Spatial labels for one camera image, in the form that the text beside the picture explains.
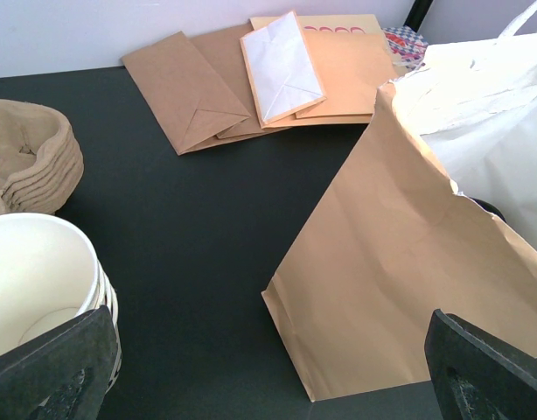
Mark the beige bag with red circles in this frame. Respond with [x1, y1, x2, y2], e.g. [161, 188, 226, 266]
[249, 13, 386, 36]

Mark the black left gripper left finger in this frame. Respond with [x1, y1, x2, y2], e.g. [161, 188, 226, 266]
[0, 305, 118, 419]

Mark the brown kraft paper bag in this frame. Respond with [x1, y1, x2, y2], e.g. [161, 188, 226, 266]
[122, 24, 269, 155]

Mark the white paper bag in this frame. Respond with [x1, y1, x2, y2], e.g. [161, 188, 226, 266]
[240, 10, 327, 129]

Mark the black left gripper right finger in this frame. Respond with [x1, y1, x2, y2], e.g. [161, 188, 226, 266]
[424, 309, 537, 419]

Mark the blue checkered paper bag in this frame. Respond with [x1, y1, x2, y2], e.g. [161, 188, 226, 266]
[383, 26, 429, 70]

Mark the stack of white paper cups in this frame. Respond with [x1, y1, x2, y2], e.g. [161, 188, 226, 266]
[0, 212, 121, 390]

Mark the black frame post right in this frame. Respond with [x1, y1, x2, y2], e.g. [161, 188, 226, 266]
[403, 0, 433, 32]

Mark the orange paper bag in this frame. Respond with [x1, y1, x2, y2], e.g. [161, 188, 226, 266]
[270, 31, 397, 128]
[261, 0, 537, 403]

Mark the stack of pulp cup carriers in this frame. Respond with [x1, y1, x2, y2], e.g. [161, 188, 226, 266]
[0, 99, 84, 215]

